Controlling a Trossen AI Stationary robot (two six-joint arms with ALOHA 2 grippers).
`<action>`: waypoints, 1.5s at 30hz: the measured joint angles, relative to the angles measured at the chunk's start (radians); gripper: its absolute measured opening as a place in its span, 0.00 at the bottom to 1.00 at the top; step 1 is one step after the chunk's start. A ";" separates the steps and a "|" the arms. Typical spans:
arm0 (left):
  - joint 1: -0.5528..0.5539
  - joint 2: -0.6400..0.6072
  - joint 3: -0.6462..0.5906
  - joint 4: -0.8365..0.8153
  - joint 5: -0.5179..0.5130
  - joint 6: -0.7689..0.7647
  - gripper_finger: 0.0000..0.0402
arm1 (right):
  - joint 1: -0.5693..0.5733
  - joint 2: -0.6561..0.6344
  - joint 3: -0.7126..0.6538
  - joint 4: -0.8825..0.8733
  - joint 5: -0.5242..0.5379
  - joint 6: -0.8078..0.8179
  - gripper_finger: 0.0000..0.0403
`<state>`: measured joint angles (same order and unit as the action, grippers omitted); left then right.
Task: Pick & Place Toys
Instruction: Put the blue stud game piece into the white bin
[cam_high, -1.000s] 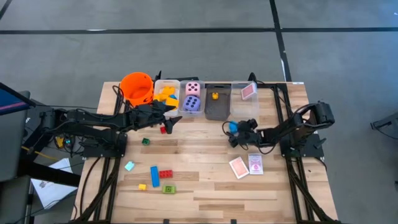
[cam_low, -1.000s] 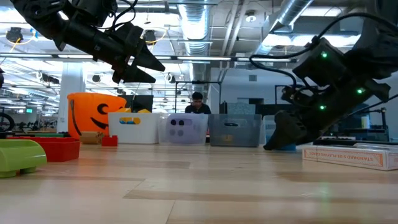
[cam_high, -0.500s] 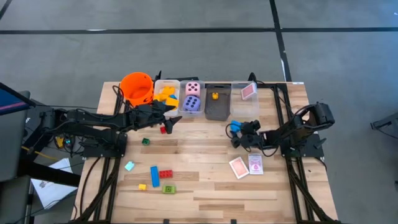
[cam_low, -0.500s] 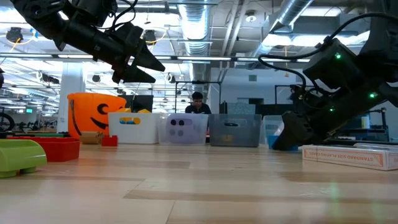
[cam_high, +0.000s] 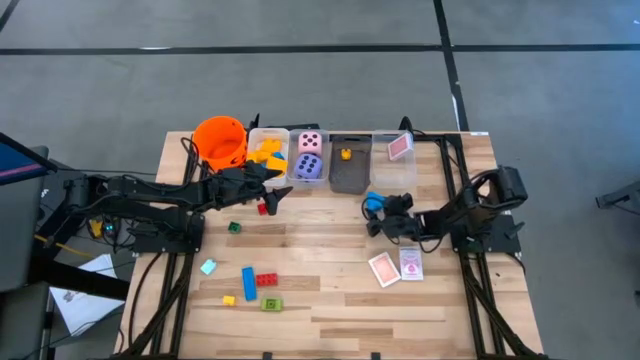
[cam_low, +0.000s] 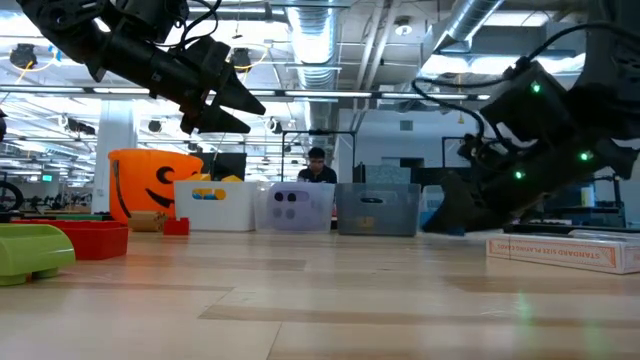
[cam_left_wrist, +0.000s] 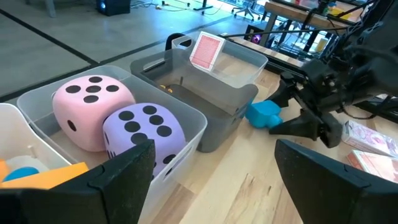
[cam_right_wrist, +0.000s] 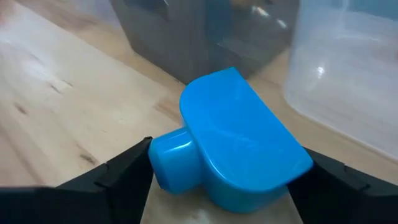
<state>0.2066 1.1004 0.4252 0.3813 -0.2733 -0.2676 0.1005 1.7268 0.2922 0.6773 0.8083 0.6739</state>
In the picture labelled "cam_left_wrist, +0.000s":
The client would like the opaque white plastic bin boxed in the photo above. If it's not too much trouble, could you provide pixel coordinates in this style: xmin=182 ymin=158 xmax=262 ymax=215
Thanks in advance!
xmin=0 ymin=102 xmax=73 ymax=187

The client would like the clear plastic bin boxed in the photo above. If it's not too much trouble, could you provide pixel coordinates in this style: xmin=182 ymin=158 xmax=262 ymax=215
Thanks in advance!
xmin=171 ymin=33 xmax=269 ymax=90

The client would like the wooden background desk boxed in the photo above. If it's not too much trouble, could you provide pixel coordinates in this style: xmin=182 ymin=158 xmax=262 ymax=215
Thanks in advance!
xmin=263 ymin=0 xmax=368 ymax=47

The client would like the thin black diagonal rod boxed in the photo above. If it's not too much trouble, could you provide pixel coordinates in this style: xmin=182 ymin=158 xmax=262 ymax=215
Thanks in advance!
xmin=221 ymin=26 xmax=349 ymax=39

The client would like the translucent white plastic bin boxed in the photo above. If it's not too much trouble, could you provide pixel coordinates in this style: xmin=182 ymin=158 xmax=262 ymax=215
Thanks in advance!
xmin=17 ymin=64 xmax=208 ymax=224

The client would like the yellow long hollow block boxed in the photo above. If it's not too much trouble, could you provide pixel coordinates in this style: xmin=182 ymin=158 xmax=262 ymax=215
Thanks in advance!
xmin=0 ymin=158 xmax=90 ymax=190

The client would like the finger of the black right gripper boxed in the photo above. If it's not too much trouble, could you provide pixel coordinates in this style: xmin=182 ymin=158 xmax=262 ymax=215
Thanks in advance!
xmin=267 ymin=74 xmax=301 ymax=108
xmin=269 ymin=109 xmax=323 ymax=140

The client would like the pink foam die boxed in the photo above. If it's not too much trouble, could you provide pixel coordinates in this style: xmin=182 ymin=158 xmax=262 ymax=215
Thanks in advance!
xmin=52 ymin=74 xmax=137 ymax=153

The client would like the grey plastic bin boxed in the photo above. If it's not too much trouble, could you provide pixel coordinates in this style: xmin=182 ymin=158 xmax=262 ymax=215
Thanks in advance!
xmin=129 ymin=48 xmax=259 ymax=154

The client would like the pink playing card box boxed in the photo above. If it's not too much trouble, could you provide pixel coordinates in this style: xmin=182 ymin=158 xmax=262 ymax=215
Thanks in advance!
xmin=346 ymin=149 xmax=398 ymax=185
xmin=341 ymin=119 xmax=398 ymax=159

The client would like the black computer tower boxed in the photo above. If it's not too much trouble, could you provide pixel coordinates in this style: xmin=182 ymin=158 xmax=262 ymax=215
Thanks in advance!
xmin=95 ymin=0 xmax=132 ymax=17

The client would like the red playing card deck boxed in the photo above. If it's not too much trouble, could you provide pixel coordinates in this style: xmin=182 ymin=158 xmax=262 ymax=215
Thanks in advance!
xmin=189 ymin=30 xmax=226 ymax=73

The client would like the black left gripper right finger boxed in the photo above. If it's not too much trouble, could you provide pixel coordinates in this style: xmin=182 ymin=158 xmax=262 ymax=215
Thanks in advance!
xmin=275 ymin=139 xmax=398 ymax=224

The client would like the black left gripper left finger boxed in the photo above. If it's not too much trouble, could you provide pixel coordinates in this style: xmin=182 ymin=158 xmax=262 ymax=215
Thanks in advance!
xmin=0 ymin=139 xmax=156 ymax=224

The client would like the purple foam die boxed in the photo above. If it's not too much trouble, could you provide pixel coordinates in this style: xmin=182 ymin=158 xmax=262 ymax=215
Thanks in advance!
xmin=102 ymin=102 xmax=188 ymax=179

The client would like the small blue block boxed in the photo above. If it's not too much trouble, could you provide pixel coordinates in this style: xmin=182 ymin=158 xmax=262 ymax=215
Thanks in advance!
xmin=244 ymin=100 xmax=284 ymax=129

